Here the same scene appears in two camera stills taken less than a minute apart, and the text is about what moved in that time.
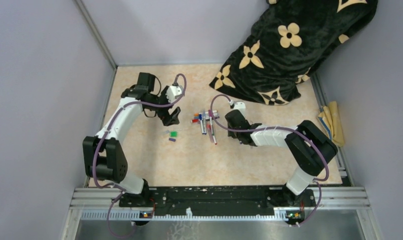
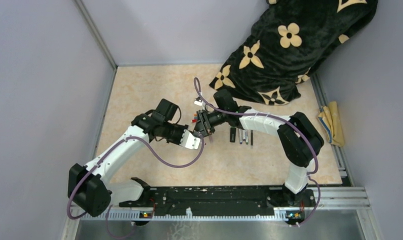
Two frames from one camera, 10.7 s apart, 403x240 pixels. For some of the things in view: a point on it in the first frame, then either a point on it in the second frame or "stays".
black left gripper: (168, 112) -> (180, 134)
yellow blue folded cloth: (330, 117) stays
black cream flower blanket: (290, 39) stays
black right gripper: (232, 134) -> (199, 128)
